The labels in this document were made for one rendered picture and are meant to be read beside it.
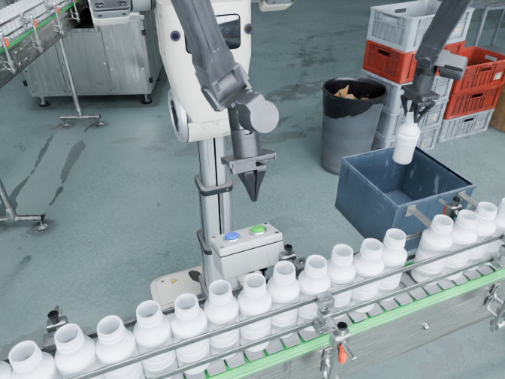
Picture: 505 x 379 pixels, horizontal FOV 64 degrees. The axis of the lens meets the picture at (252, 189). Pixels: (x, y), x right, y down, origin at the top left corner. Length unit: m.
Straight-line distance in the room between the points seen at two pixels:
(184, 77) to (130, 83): 3.28
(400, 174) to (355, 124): 1.25
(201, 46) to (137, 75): 3.62
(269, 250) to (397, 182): 0.96
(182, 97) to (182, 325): 0.63
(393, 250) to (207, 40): 0.51
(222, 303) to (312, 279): 0.17
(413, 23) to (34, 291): 2.76
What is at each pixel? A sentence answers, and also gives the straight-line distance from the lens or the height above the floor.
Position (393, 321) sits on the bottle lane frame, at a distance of 0.93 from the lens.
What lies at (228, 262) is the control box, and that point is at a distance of 0.83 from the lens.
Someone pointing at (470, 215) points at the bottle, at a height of 1.16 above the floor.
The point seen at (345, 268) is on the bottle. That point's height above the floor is 1.14.
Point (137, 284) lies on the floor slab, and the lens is 2.34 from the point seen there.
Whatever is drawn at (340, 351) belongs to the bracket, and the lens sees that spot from 0.76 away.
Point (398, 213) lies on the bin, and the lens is 1.31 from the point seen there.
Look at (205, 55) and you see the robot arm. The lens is 0.72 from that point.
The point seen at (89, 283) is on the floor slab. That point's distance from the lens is 2.43.
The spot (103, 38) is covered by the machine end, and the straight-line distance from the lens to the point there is 4.27.
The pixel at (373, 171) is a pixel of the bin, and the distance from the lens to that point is 1.60.
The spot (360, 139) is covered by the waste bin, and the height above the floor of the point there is 0.33.
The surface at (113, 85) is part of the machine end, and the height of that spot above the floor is 0.22.
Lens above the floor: 1.68
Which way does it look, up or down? 35 degrees down
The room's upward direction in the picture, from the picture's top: straight up
